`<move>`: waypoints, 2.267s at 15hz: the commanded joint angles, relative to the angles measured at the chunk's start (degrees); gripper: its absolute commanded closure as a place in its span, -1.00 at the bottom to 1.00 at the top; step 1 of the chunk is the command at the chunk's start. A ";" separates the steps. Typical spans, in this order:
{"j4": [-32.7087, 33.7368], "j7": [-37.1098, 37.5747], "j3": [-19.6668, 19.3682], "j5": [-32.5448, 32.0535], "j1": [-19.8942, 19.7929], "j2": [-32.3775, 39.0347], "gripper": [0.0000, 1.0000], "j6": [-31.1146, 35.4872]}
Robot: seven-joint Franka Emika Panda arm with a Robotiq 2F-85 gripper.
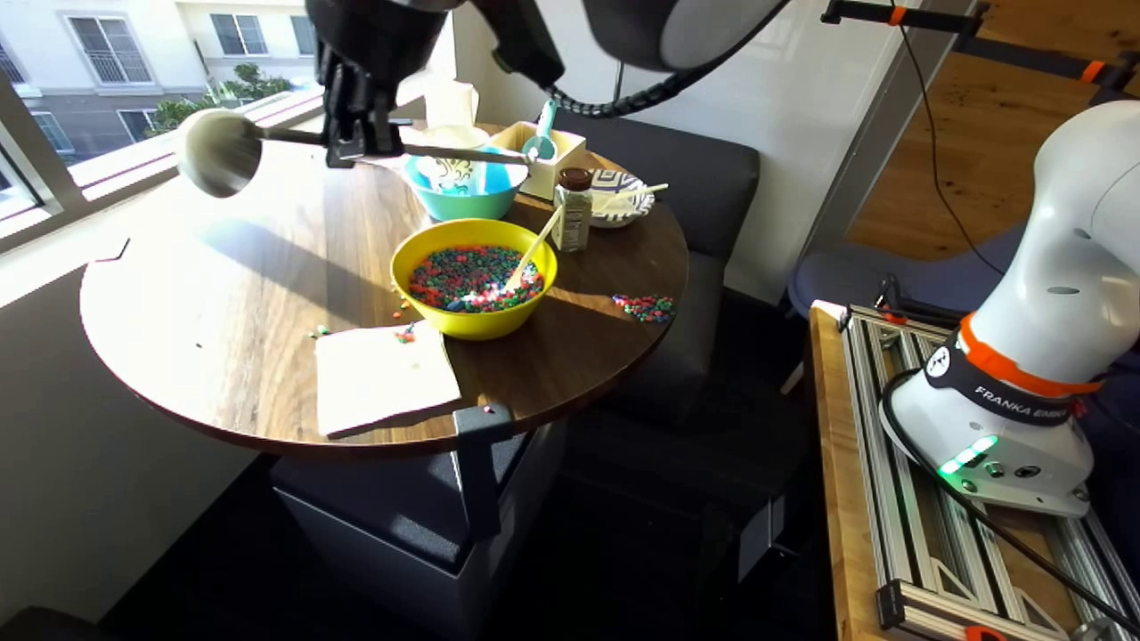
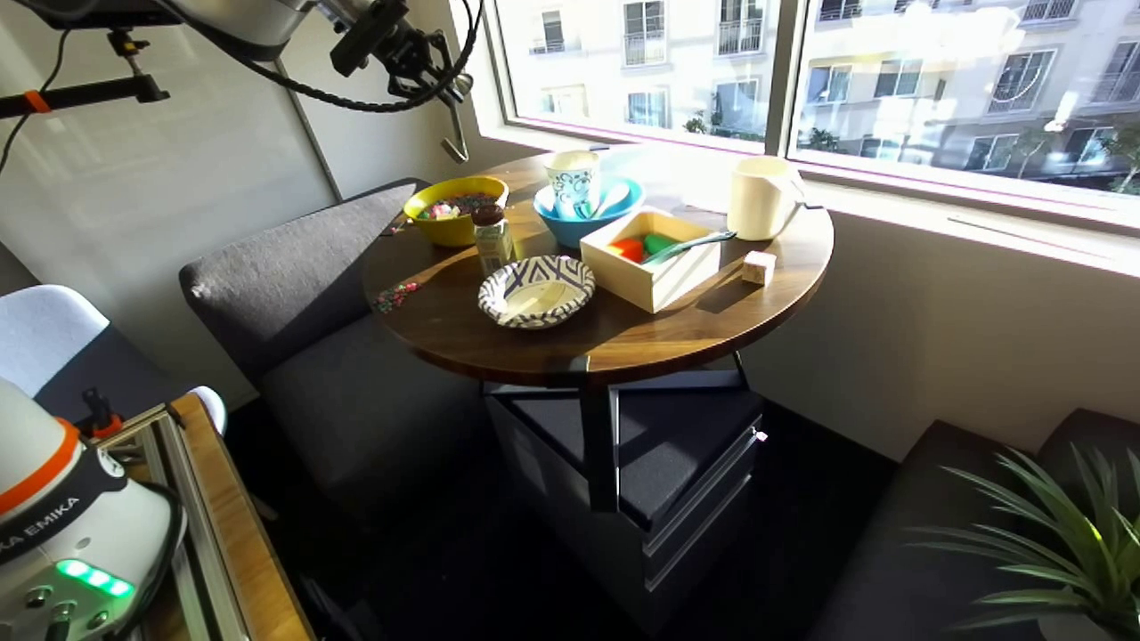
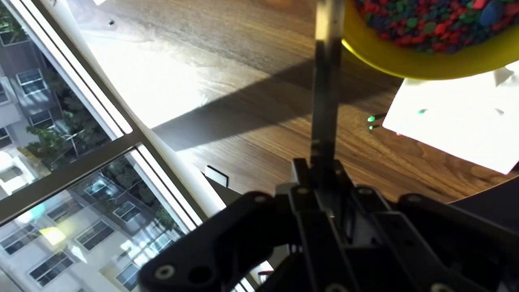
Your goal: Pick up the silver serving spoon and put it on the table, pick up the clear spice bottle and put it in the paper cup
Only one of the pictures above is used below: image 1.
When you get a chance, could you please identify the yellow bowl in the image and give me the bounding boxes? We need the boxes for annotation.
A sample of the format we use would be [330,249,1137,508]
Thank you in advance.
[387,213,564,345]

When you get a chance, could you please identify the white wooden box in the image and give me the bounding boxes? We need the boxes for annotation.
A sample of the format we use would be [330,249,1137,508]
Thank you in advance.
[489,116,587,202]

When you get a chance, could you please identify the scattered colourful beads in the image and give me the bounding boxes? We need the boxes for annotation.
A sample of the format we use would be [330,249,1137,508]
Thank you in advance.
[605,292,676,326]

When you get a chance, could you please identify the silver serving spoon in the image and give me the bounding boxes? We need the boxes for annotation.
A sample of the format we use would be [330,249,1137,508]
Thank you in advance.
[176,103,533,202]

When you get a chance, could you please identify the thin white stick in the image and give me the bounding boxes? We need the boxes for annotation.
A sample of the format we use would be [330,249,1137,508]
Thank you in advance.
[501,202,565,295]

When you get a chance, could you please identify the window frame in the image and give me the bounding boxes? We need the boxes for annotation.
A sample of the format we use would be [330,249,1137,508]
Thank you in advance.
[0,0,330,249]

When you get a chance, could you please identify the aluminium profile frame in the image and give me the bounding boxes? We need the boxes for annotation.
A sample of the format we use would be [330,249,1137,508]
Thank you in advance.
[837,300,1140,641]

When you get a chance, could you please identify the white mug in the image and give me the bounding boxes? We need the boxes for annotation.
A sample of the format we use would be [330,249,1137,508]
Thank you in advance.
[425,78,484,134]

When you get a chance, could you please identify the black corrugated cable hose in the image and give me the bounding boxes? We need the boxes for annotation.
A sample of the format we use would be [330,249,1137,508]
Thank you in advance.
[554,0,793,120]

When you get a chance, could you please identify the patterned paper cup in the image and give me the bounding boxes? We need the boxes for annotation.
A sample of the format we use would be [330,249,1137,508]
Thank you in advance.
[428,152,491,197]

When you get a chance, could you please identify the clear spice shaker brown lid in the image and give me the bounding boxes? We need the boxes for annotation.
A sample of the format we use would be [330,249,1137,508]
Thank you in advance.
[554,165,598,255]

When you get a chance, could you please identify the white board panel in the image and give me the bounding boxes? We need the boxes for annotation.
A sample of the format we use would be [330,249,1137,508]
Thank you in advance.
[612,0,913,302]

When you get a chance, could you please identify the white paper napkin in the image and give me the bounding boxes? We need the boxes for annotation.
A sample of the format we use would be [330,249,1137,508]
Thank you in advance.
[311,320,467,442]

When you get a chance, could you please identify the colourful beads in bowl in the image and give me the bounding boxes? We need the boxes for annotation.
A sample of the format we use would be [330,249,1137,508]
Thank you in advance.
[405,241,546,318]

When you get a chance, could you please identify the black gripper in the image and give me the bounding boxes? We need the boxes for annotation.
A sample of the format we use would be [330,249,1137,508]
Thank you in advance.
[303,0,450,172]

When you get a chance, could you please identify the grey storage box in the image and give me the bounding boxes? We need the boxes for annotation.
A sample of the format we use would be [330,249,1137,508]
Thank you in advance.
[266,425,570,625]

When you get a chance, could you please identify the teal measuring scoop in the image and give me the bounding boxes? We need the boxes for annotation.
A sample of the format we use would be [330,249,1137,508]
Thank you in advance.
[523,96,564,165]

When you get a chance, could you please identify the thin black hanging cable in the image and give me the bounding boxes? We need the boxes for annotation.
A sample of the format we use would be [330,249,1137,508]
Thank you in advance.
[898,26,1007,276]

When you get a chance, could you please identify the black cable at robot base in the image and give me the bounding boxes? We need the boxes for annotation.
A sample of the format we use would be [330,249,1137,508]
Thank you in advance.
[879,388,1140,635]

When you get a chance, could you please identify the dark armchair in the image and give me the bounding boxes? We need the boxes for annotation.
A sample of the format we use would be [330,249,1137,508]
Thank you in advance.
[549,103,766,431]

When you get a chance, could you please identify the camera stand with orange clamps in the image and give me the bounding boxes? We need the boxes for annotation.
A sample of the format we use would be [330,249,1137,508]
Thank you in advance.
[790,0,1140,267]

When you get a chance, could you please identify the patterned plate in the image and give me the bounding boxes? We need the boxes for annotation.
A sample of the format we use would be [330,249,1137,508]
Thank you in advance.
[587,167,669,232]

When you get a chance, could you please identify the teal bowl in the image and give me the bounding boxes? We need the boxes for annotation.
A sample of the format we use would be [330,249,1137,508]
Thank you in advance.
[403,149,530,223]

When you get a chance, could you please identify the black table pedestal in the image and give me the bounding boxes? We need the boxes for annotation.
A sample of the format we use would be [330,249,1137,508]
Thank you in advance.
[450,402,518,540]

